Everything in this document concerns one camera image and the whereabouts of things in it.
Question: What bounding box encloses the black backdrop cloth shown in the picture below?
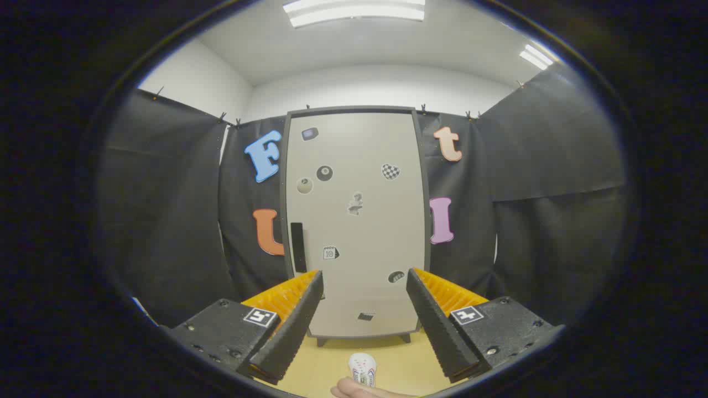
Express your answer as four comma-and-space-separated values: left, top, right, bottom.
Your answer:
97, 64, 628, 329

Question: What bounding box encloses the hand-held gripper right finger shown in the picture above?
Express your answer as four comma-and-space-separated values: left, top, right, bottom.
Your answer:
405, 268, 566, 383

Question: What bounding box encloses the small ceiling light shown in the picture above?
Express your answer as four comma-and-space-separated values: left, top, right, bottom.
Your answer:
519, 43, 555, 71

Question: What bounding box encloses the light grey shoe cabinet door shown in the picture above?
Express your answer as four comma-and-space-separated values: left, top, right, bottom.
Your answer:
287, 113, 425, 338

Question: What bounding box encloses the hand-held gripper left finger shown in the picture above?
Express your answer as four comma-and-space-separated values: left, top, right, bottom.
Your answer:
160, 270, 324, 386

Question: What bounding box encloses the white shoe with striped side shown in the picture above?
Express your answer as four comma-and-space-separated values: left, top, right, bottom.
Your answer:
348, 353, 377, 387

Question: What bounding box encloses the grey shoe cabinet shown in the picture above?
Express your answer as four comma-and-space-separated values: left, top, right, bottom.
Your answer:
279, 105, 432, 348

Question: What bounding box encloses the black cabinet door handle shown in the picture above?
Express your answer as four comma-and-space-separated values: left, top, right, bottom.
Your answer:
290, 222, 308, 273

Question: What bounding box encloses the long ceiling light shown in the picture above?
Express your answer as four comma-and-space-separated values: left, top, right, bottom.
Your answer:
283, 0, 425, 28

